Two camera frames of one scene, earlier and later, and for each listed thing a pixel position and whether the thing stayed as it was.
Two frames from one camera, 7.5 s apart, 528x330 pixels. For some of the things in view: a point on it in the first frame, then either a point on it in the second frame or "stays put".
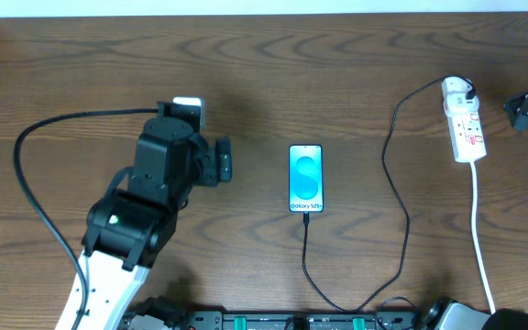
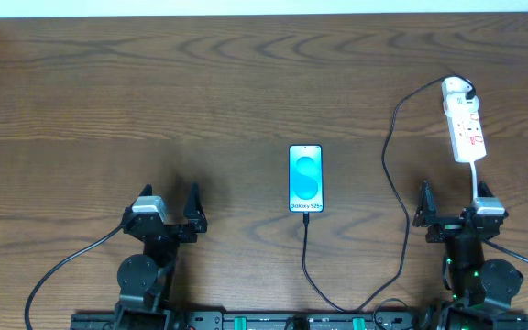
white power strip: [467, 137] stays put
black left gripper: [223, 159] -> [170, 230]
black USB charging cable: [306, 214] stays put
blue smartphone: [305, 179] stays put
